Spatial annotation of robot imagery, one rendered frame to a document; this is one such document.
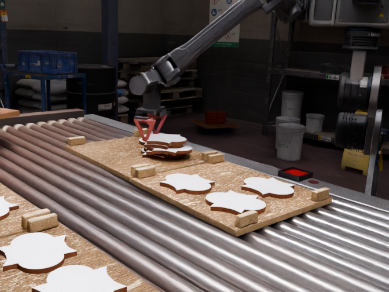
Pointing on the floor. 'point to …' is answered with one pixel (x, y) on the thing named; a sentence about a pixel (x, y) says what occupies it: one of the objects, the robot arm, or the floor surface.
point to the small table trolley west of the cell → (42, 84)
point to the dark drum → (94, 90)
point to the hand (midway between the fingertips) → (150, 135)
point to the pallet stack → (128, 70)
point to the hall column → (110, 38)
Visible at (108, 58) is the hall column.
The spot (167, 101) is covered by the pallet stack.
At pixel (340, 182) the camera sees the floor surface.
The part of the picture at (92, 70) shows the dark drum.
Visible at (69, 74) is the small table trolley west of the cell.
